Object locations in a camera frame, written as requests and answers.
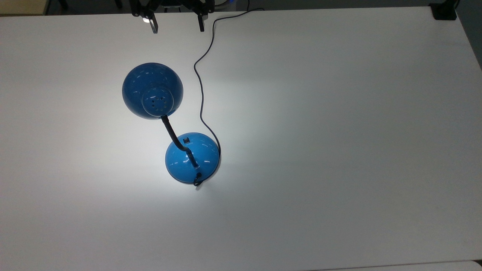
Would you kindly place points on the black table clamp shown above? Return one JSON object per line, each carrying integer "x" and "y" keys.
{"x": 444, "y": 10}

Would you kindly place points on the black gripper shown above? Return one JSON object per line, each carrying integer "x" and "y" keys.
{"x": 143, "y": 5}

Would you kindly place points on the blue gooseneck desk lamp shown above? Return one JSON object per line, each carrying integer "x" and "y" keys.
{"x": 152, "y": 90}

